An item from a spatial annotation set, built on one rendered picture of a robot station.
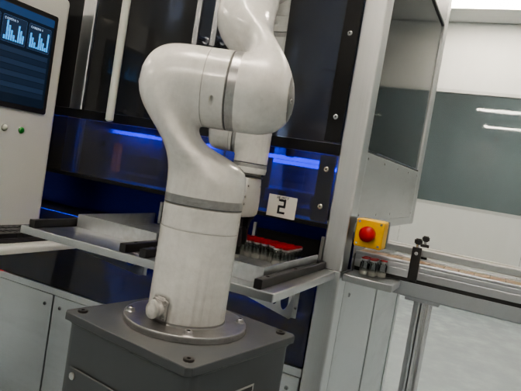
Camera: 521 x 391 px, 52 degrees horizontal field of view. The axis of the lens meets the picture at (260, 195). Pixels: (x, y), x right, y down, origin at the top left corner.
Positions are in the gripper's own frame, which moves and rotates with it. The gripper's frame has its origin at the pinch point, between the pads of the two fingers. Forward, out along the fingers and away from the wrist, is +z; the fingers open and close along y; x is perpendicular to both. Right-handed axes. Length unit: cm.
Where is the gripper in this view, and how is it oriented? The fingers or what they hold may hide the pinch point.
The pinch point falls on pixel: (238, 236)
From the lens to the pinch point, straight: 136.0
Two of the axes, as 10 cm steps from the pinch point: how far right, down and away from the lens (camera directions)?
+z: -1.6, 9.9, 0.5
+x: 8.9, 1.7, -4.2
